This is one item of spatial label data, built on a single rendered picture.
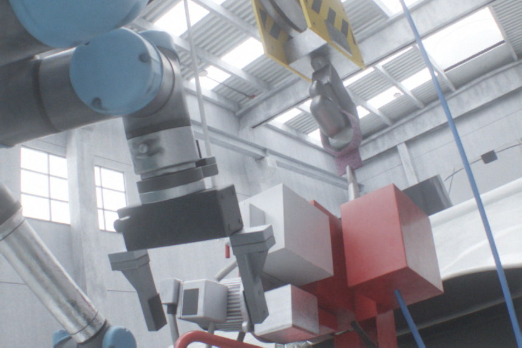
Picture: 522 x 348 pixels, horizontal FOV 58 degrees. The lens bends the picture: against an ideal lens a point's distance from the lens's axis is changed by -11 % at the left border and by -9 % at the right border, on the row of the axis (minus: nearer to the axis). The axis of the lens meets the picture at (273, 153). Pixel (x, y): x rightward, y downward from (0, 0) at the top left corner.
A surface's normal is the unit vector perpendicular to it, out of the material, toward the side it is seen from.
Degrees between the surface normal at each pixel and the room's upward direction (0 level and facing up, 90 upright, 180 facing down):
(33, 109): 137
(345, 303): 90
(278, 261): 163
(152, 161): 114
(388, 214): 73
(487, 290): 79
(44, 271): 108
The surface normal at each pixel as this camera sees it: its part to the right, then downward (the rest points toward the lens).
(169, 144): 0.40, -0.07
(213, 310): 0.82, -0.25
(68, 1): 0.23, 0.82
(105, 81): 0.01, 0.02
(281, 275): 0.02, 0.79
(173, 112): 0.67, -0.14
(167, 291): -0.58, -0.40
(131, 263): -0.29, 0.08
